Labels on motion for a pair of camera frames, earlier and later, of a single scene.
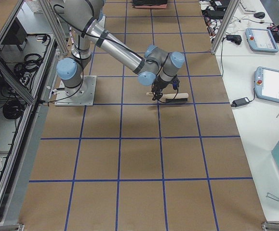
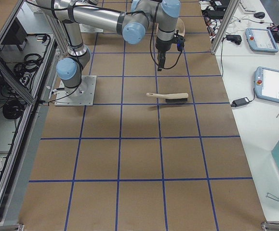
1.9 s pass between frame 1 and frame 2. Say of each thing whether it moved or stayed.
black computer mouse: stayed
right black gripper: moved
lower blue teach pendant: stayed
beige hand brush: stayed
